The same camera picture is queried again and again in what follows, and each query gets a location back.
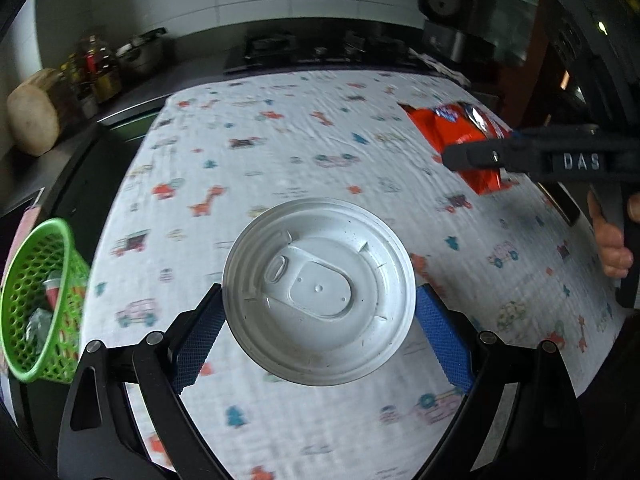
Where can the dark sauce bottle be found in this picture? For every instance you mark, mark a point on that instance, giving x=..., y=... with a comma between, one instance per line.
x=72, y=80

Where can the large red paper cup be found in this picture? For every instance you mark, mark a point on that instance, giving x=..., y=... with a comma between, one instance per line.
x=54, y=290

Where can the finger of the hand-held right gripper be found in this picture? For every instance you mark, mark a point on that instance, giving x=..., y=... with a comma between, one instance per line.
x=480, y=157
x=550, y=131

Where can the black gas stove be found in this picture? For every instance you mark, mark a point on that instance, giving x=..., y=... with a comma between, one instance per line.
x=280, y=52

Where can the wooden glass door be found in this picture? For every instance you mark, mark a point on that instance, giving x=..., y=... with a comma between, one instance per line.
x=515, y=20

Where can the small spice jar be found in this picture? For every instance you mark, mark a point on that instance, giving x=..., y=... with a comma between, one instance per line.
x=87, y=105

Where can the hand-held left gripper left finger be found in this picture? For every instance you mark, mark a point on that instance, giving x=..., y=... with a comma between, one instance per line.
x=197, y=340

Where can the steel cooking pot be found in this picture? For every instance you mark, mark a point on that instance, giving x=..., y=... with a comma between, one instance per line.
x=142, y=55

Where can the green plastic basket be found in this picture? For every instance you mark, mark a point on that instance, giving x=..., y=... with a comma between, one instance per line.
x=30, y=265

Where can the round wooden chopping block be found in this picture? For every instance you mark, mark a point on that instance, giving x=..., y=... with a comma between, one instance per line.
x=32, y=110

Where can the pink towel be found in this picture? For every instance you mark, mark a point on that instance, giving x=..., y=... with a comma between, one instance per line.
x=27, y=230

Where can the white patterned rag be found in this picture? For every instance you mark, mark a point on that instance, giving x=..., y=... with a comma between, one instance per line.
x=440, y=67

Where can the person's right hand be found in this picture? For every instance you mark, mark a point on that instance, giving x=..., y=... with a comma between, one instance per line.
x=612, y=250

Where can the white plastic lid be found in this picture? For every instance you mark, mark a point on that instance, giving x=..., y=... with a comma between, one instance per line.
x=320, y=310

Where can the white printed tablecloth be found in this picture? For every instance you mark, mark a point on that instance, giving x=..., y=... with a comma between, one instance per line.
x=300, y=150

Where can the red snack bag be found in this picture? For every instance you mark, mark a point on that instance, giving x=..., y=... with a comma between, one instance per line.
x=445, y=125

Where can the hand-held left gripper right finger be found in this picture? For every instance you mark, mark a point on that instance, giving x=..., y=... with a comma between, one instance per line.
x=445, y=345

